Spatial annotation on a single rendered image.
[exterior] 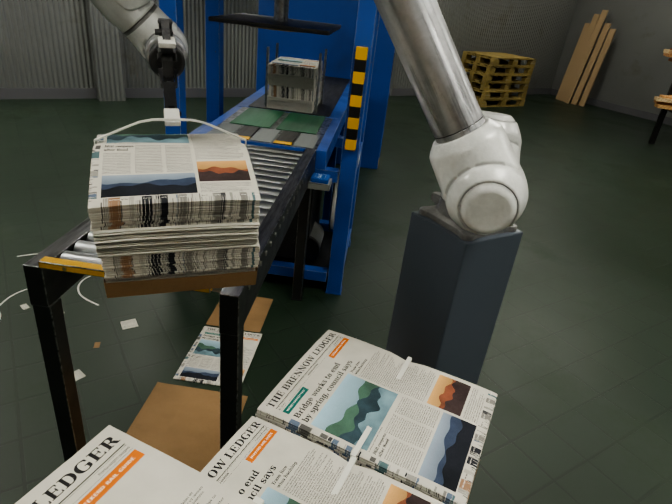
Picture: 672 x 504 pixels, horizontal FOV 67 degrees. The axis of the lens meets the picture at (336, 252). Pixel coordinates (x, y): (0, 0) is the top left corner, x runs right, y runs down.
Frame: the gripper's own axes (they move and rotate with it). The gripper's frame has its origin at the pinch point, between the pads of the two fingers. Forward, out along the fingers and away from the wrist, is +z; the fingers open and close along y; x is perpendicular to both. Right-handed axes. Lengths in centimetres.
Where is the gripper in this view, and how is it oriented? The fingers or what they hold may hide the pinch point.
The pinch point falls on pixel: (169, 83)
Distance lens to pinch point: 105.7
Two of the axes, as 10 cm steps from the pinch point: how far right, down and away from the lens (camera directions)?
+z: 2.9, 5.4, -7.9
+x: -9.5, 0.8, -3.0
